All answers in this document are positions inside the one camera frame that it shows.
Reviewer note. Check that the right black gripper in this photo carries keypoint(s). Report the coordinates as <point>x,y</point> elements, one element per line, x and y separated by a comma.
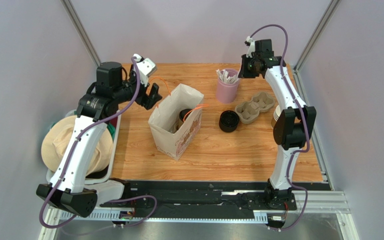
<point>245,70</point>

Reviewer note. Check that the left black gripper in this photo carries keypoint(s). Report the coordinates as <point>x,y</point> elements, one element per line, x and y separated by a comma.
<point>154,97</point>

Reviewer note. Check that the single black cup lid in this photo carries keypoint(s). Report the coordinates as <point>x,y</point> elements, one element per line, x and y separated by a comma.
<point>183,114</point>

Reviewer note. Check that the white paper takeout bag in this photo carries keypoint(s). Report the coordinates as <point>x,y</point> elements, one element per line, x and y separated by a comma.
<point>166,113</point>

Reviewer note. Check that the pulp cup carrier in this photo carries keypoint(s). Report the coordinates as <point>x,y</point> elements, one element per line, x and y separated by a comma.
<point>175,127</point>
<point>248,111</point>

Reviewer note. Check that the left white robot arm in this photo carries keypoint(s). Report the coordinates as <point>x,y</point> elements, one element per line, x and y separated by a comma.
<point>67,189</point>

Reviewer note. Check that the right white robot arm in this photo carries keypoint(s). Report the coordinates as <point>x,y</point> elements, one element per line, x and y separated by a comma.
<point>294,126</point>

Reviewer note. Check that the pink straw holder cup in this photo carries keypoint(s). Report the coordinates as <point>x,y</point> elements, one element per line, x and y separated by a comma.
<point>226,93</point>

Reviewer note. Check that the stack of paper cups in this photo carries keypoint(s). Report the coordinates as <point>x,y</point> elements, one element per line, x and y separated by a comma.
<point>276,115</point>

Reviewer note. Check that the stack of black lids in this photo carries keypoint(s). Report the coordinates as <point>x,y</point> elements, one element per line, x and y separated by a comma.
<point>229,121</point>

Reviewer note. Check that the white plastic bin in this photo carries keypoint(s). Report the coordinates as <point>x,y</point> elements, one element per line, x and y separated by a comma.
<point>97,177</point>

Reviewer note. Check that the beige straw hat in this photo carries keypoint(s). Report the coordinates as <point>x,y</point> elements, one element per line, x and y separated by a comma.
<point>56,141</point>

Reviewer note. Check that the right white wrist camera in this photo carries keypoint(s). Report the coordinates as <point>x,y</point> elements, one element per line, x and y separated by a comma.
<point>251,46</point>

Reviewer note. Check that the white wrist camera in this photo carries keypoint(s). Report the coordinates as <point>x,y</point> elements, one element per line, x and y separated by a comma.
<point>251,46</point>
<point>144,68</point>

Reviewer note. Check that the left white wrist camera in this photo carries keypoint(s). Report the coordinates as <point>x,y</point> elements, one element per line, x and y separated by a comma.
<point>144,68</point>

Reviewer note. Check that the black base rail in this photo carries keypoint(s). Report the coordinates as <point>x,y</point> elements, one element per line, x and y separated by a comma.
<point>171,201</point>

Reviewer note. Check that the right aluminium frame post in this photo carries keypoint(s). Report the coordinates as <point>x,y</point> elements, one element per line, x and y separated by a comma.
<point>327,15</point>

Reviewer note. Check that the aluminium frame post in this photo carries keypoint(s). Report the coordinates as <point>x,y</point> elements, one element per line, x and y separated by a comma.
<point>327,15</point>
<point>75,19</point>

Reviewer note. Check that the left aluminium frame post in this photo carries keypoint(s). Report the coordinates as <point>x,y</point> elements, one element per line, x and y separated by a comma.
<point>75,19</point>

